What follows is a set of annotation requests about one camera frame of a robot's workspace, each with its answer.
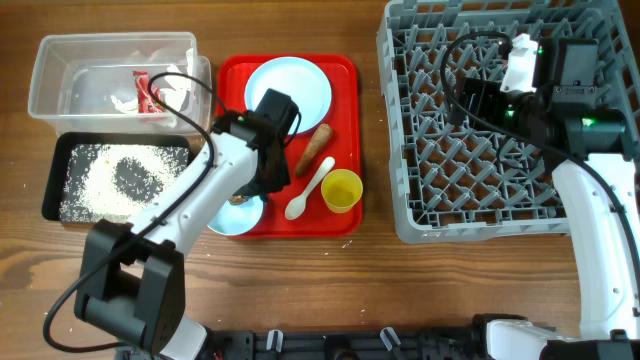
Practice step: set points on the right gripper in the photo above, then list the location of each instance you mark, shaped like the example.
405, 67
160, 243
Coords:
484, 94

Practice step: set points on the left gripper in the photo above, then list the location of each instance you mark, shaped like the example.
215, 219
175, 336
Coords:
279, 179

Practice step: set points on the white plastic spoon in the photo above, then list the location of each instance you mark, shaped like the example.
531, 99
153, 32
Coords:
297, 205

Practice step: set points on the small light blue plate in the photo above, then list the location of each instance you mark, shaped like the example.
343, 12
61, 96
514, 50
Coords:
234, 220

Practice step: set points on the brown carrot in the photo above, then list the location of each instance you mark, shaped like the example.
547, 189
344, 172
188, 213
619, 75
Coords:
318, 140

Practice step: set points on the yellow plastic cup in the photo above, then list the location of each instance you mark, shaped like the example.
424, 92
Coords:
341, 190

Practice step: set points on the large light blue plate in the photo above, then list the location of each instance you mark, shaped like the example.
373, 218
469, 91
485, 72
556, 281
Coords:
302, 80

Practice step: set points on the white napkin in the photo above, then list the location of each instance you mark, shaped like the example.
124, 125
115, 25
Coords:
176, 90

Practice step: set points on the red snack wrapper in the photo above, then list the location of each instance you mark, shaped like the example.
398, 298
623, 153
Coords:
147, 95

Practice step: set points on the brown food scrap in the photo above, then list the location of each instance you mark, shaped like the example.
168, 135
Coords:
238, 199

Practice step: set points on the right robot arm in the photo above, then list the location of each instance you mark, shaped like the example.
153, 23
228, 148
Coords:
548, 98

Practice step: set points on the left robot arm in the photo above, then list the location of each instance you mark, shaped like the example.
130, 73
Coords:
132, 274

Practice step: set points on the grey dishwasher rack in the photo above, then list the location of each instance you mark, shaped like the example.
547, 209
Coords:
453, 183

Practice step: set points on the clear plastic waste bin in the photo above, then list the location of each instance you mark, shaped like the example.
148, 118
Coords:
74, 74

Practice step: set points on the red serving tray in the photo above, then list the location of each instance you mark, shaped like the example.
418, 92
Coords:
344, 146

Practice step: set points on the spilled white rice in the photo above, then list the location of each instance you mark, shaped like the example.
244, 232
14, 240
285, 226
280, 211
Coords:
115, 181

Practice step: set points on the black rectangular tray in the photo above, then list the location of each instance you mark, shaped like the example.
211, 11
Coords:
66, 142

